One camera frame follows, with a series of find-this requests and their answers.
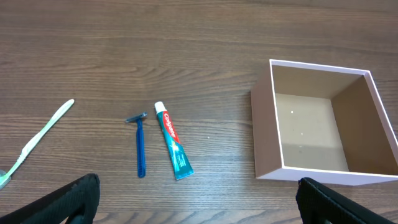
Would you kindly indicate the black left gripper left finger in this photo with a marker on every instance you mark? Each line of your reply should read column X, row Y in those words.
column 76, row 202

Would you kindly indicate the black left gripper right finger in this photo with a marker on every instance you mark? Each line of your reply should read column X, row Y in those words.
column 319, row 204

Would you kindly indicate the white green toothbrush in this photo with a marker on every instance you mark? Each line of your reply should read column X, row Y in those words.
column 28, row 148

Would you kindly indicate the pink cardboard box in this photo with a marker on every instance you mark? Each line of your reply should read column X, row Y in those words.
column 323, row 122

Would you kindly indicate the blue disposable razor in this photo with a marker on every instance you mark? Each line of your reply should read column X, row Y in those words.
column 140, row 143

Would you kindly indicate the Colgate toothpaste tube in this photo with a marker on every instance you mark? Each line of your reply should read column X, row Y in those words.
column 180, row 163

